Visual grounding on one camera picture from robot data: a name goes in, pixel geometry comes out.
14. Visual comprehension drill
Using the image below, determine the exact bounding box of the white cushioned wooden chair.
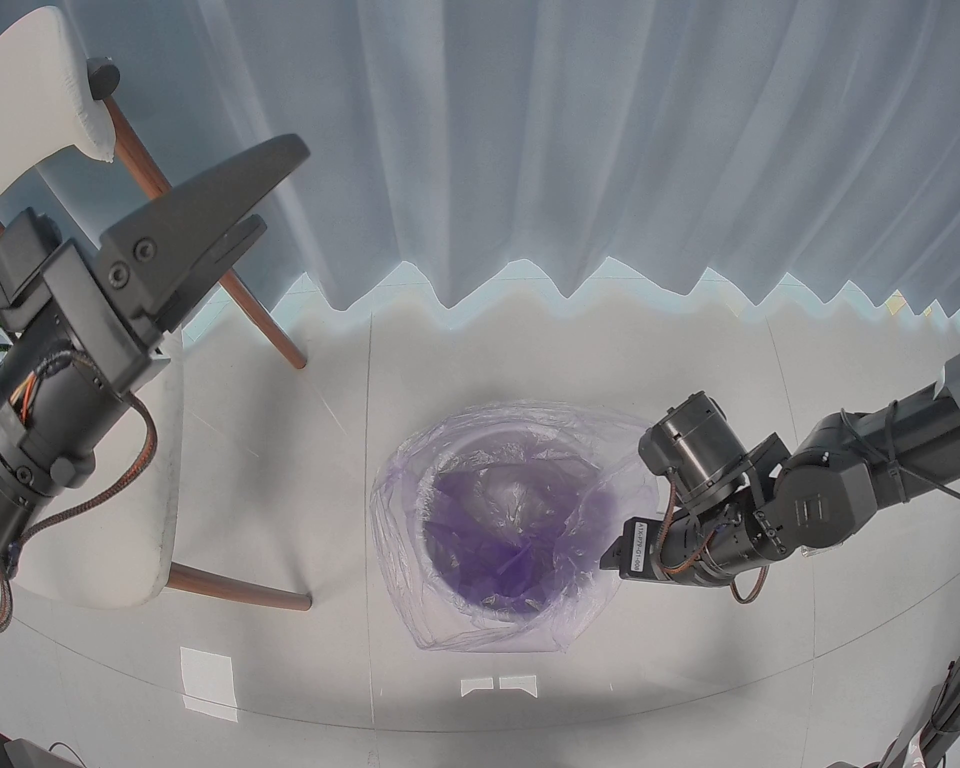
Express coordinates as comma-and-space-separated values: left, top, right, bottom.
0, 7, 312, 612

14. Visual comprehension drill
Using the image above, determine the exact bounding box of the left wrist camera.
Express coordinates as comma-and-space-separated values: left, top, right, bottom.
0, 208, 63, 331

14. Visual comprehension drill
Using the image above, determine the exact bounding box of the black cable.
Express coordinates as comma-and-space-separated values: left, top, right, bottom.
658, 480, 771, 606
0, 393, 159, 631

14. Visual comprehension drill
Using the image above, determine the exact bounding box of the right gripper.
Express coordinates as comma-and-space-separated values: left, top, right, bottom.
624, 516, 777, 594

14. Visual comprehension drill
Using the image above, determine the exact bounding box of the pale blue curtain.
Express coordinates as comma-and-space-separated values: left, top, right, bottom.
0, 0, 960, 339

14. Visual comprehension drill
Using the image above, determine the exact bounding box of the purple plastic bag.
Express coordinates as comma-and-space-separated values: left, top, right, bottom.
371, 401, 661, 654

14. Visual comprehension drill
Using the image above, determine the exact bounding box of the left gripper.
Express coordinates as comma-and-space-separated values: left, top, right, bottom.
0, 135, 311, 498

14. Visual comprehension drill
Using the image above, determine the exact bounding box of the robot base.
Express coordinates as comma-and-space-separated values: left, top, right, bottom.
0, 738, 84, 768

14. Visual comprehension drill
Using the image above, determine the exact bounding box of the white trash bin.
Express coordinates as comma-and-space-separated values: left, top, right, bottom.
420, 427, 610, 624

